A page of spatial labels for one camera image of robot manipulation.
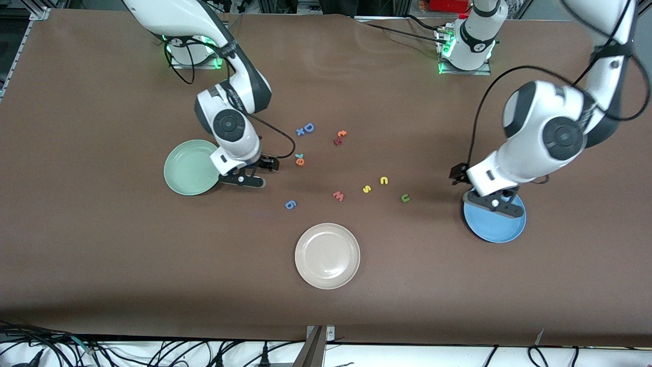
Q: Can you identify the blue plate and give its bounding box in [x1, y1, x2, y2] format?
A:
[463, 191, 527, 244]

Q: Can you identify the green plate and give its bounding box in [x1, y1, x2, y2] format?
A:
[164, 139, 225, 196]

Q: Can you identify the beige plate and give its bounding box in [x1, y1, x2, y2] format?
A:
[294, 223, 361, 290]

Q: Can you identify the red box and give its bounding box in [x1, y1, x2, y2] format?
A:
[429, 0, 470, 13]

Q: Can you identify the brown table mat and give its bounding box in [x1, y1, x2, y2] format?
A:
[0, 8, 652, 348]

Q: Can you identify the grey aluminium beam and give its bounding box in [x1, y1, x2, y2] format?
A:
[293, 326, 327, 367]

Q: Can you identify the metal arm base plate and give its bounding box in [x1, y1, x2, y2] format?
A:
[437, 25, 493, 76]
[169, 48, 225, 69]

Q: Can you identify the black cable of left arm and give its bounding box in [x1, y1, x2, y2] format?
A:
[466, 31, 650, 166]

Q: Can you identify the black cable lying on mat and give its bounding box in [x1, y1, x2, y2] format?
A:
[357, 14, 449, 46]

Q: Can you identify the small metal bracket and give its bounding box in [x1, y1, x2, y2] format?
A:
[306, 325, 336, 342]

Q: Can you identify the aluminium frame rail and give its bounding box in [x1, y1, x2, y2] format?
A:
[0, 6, 51, 102]

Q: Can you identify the black cable tangle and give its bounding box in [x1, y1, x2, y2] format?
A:
[0, 320, 110, 367]

